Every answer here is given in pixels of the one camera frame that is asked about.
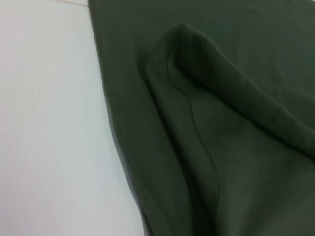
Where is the dark green shirt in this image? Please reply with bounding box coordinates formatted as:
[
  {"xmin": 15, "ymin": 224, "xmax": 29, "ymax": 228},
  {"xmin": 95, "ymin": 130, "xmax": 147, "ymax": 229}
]
[{"xmin": 87, "ymin": 0, "xmax": 315, "ymax": 236}]

